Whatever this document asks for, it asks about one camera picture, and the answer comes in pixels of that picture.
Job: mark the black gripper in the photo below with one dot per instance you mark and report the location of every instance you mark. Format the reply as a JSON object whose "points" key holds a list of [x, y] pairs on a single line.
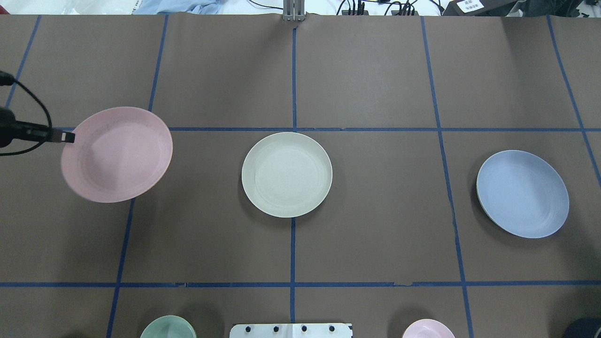
{"points": [[10, 126]]}

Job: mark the pink plate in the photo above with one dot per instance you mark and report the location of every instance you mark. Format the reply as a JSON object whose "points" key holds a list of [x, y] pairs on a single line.
{"points": [[118, 154]]}

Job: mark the clear plastic bag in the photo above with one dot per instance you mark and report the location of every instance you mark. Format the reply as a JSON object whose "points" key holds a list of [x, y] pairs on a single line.
{"points": [[100, 7]]}

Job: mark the light blue shirt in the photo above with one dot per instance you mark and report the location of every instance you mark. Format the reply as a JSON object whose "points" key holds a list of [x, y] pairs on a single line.
{"points": [[164, 7]]}

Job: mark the green bowl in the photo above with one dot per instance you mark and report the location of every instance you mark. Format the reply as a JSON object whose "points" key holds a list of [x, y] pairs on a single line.
{"points": [[169, 326]]}

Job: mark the cream plate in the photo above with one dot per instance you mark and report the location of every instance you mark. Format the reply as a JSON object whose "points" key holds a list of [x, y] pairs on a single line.
{"points": [[287, 174]]}

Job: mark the black power strip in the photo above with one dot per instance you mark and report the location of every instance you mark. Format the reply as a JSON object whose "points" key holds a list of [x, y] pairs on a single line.
{"points": [[378, 7]]}

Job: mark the pink bowl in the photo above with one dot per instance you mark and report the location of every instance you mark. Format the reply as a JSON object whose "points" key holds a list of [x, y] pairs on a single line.
{"points": [[427, 328]]}

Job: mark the small black box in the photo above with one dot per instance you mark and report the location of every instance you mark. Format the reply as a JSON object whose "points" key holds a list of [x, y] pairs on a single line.
{"points": [[495, 8]]}

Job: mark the blue plate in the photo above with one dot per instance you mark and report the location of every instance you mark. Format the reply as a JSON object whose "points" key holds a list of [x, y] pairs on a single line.
{"points": [[522, 194]]}

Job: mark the dark blue pot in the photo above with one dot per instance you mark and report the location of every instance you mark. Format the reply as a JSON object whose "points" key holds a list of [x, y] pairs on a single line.
{"points": [[585, 327]]}

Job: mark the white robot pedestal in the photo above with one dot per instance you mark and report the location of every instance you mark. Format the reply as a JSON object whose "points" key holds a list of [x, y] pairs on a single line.
{"points": [[292, 330]]}

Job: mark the aluminium frame post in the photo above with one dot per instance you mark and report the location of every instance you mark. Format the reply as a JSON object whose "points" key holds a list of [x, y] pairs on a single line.
{"points": [[294, 10]]}

